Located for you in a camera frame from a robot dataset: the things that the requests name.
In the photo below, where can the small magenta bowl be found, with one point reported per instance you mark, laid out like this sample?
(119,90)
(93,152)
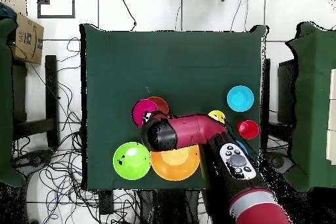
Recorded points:
(143,107)

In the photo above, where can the small orange-red bowl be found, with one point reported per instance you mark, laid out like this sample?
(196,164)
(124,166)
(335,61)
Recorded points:
(161,103)

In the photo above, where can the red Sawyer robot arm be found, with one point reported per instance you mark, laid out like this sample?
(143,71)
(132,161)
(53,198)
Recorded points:
(197,129)

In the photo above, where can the white box stack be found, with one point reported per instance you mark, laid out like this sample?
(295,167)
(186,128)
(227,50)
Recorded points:
(332,116)

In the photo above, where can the large green bowl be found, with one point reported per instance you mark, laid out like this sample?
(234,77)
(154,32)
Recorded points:
(128,166)

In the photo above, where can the large orange-yellow bowl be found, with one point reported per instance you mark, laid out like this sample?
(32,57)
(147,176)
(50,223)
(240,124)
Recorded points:
(174,168)

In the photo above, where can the dark green tablecloth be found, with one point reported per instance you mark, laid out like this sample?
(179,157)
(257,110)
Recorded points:
(170,63)

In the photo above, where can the yellow cup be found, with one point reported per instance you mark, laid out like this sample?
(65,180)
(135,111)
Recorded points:
(218,115)

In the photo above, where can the small light blue bowl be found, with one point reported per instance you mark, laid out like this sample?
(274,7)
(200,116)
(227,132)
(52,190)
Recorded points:
(240,98)

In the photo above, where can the black metal stand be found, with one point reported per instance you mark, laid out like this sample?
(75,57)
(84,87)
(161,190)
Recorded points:
(51,90)

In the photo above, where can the large blue bowl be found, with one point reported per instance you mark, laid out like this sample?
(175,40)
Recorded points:
(242,147)

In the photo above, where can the red cup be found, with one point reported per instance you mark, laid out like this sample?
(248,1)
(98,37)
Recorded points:
(248,129)

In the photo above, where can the cardboard box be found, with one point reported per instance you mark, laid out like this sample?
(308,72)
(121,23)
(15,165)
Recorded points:
(27,40)

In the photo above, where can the green cloth-covered table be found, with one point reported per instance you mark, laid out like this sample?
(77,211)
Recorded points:
(312,103)
(5,103)

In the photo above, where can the black square frame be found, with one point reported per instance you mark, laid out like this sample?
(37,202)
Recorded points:
(56,17)

